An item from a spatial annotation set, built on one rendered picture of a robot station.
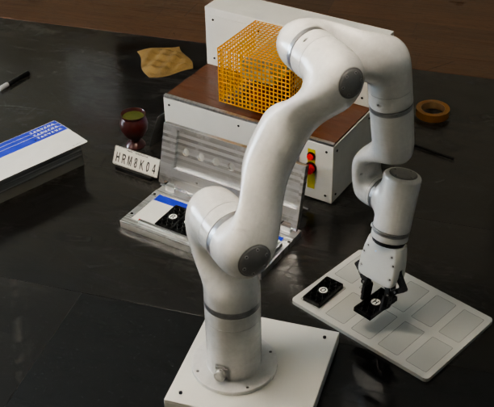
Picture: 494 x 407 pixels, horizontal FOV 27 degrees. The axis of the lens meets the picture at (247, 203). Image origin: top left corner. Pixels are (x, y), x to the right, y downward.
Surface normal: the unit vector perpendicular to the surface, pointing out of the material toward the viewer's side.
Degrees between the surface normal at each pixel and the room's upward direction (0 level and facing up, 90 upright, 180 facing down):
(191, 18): 0
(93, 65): 0
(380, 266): 78
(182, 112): 90
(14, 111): 0
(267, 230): 68
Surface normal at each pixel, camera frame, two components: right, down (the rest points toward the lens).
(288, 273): -0.02, -0.82
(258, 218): 0.43, 0.00
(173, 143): -0.51, 0.28
